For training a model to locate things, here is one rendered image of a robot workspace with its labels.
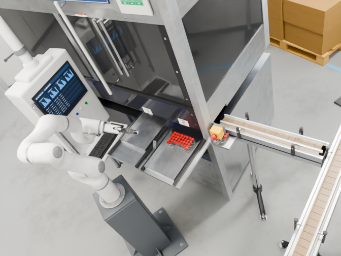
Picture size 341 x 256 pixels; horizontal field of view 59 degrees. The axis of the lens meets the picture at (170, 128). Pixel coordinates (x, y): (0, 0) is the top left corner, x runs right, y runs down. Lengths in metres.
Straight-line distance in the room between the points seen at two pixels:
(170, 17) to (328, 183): 1.19
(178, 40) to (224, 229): 1.74
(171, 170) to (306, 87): 2.09
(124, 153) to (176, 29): 1.12
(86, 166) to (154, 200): 1.39
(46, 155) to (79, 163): 0.28
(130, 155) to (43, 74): 0.83
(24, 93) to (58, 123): 0.61
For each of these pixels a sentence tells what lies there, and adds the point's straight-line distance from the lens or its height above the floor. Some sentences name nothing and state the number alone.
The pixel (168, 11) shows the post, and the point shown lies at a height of 1.88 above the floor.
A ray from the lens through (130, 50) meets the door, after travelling 1.87.
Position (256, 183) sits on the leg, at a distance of 2.62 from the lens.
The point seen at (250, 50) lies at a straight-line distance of 2.31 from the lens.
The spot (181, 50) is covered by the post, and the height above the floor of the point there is 1.66.
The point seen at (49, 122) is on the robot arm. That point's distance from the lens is 1.59.
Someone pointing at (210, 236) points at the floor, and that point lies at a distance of 2.74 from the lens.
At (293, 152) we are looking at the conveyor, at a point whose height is 0.92.
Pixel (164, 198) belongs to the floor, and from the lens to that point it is 3.01.
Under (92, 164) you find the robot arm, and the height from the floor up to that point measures 1.29.
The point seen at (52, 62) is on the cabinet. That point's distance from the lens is 2.30.
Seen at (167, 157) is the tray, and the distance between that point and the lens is 2.12.
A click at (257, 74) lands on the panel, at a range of 2.53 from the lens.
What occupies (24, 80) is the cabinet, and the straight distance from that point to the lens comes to 2.23.
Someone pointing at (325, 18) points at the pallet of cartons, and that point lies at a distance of 3.56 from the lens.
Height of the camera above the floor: 2.52
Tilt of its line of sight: 46 degrees down
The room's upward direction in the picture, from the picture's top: 25 degrees counter-clockwise
